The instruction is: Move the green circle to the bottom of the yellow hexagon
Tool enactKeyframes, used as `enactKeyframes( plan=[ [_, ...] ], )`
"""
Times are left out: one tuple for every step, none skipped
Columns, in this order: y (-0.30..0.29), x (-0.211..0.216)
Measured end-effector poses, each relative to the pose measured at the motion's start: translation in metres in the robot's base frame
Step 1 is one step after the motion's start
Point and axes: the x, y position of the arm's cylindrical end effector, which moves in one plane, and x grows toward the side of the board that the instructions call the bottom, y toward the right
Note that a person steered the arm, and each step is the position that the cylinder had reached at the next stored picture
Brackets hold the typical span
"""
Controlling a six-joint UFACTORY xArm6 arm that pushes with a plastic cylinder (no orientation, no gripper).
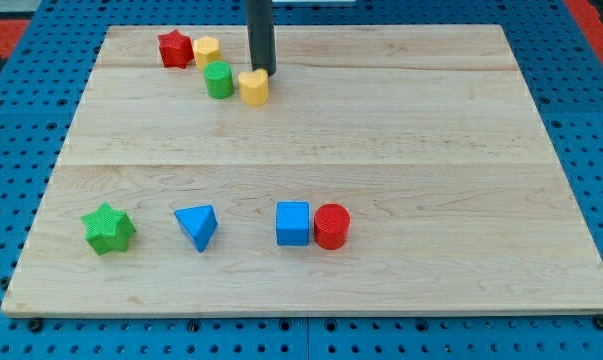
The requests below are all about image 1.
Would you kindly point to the blue triangle block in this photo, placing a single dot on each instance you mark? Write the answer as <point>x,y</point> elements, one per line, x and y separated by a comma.
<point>198,224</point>

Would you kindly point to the green cylinder block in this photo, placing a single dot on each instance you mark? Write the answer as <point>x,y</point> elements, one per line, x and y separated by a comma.
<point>218,79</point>

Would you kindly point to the red cylinder block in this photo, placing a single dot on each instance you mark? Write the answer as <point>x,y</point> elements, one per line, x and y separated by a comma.
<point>331,226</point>

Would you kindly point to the yellow heart block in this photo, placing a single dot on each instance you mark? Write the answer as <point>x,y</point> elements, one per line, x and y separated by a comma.
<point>254,87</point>

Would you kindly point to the wooden board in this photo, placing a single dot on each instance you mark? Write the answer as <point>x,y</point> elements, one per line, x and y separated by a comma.
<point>426,134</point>

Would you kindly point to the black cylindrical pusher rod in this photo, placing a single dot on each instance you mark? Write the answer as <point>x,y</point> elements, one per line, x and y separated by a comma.
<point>261,36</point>

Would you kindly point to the blue cube block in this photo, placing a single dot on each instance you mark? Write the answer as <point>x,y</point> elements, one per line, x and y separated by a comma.
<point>292,223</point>

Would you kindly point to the green star block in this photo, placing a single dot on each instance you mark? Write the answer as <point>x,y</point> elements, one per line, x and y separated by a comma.
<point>108,229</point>

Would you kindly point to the red star block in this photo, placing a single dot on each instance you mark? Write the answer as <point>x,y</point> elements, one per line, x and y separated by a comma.
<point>175,49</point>

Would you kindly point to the yellow hexagon block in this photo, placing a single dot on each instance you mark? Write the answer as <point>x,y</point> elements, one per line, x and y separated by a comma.
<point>206,50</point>

